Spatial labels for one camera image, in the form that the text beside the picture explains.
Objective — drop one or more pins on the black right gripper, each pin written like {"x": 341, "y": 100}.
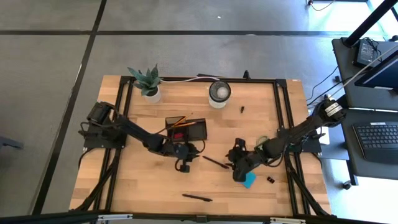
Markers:
{"x": 245, "y": 158}

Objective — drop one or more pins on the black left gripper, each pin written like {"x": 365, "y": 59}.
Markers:
{"x": 175, "y": 151}

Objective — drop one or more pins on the blue eraser block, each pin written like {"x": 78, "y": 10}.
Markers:
{"x": 249, "y": 180}

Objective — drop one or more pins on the black mesh desk organizer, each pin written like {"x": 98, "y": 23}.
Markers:
{"x": 199, "y": 132}

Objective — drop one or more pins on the black pen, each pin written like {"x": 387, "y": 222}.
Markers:
{"x": 197, "y": 198}
{"x": 216, "y": 162}

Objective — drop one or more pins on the orange pencil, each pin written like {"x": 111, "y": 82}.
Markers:
{"x": 186, "y": 124}
{"x": 175, "y": 123}

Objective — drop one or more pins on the black binder clip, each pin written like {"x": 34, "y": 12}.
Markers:
{"x": 270, "y": 180}

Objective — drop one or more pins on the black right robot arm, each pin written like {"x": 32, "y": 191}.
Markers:
{"x": 298, "y": 130}

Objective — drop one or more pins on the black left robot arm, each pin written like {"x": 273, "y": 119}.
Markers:
{"x": 133, "y": 130}

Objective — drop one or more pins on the small red object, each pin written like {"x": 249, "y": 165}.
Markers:
{"x": 178, "y": 136}

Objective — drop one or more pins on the white cylinder with black rim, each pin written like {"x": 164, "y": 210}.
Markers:
{"x": 219, "y": 93}

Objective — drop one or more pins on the white plant pot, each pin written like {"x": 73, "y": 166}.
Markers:
{"x": 154, "y": 98}

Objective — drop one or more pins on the green snake plant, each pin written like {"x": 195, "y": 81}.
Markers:
{"x": 146, "y": 81}

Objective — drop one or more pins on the white box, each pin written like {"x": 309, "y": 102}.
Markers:
{"x": 325, "y": 137}

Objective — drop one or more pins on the black clamp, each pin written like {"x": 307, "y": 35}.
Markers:
{"x": 246, "y": 74}

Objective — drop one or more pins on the black caster wheel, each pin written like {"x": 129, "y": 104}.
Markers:
{"x": 347, "y": 185}

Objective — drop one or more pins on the black desk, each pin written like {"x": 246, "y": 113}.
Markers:
{"x": 348, "y": 93}

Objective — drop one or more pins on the black keyboard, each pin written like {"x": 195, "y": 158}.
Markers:
{"x": 377, "y": 140}

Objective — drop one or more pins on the black desk monitor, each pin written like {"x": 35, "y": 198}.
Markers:
{"x": 381, "y": 74}

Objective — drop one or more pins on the black power adapter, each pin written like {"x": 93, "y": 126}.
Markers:
{"x": 366, "y": 53}

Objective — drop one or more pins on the black pole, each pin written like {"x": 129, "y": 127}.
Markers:
{"x": 370, "y": 21}

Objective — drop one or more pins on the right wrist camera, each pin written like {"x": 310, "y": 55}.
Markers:
{"x": 240, "y": 143}

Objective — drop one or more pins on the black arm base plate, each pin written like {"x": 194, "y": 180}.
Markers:
{"x": 314, "y": 146}
{"x": 93, "y": 140}

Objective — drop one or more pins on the black aluminium table frame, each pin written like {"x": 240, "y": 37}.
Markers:
{"x": 261, "y": 80}

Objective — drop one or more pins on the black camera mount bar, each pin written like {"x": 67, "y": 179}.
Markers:
{"x": 62, "y": 217}

